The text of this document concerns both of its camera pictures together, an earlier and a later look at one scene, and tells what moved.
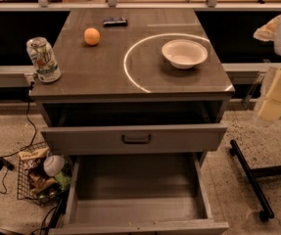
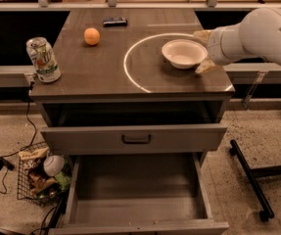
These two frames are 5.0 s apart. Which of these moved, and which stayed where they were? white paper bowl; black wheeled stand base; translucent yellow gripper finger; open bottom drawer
Moved: translucent yellow gripper finger
Stayed: black wheeled stand base; open bottom drawer; white paper bowl
